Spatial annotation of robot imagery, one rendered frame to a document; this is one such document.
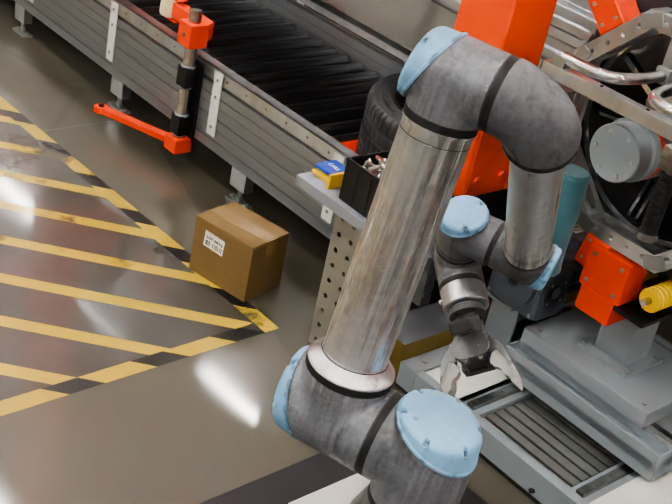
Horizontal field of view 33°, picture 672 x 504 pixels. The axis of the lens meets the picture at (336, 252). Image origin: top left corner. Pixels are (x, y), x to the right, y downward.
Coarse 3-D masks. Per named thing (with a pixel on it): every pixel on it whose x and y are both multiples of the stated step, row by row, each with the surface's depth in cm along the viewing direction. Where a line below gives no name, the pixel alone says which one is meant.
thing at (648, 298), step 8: (648, 288) 262; (656, 288) 262; (664, 288) 262; (640, 296) 263; (648, 296) 262; (656, 296) 260; (664, 296) 261; (640, 304) 261; (648, 304) 261; (656, 304) 261; (664, 304) 261
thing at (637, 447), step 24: (528, 360) 295; (528, 384) 296; (552, 384) 290; (576, 384) 291; (576, 408) 286; (600, 408) 286; (600, 432) 281; (624, 432) 276; (648, 432) 277; (624, 456) 277; (648, 456) 272; (648, 480) 273
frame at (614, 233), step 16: (640, 16) 249; (656, 16) 245; (608, 32) 256; (624, 32) 254; (640, 32) 249; (656, 32) 253; (592, 48) 261; (608, 48) 256; (624, 48) 259; (576, 96) 266; (576, 160) 274; (592, 192) 272; (592, 208) 272; (592, 224) 268; (608, 224) 267; (624, 224) 269; (608, 240) 266; (624, 240) 263; (640, 256) 261; (656, 256) 257; (656, 272) 258
